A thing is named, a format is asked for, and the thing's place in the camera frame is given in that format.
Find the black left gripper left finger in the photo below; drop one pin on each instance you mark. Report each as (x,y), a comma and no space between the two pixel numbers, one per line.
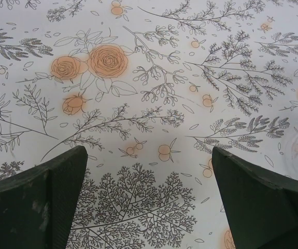
(21,212)

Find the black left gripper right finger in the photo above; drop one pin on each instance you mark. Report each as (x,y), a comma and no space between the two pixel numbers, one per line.
(262,207)

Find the floral patterned tablecloth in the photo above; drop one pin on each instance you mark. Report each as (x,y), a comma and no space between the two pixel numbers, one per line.
(148,77)

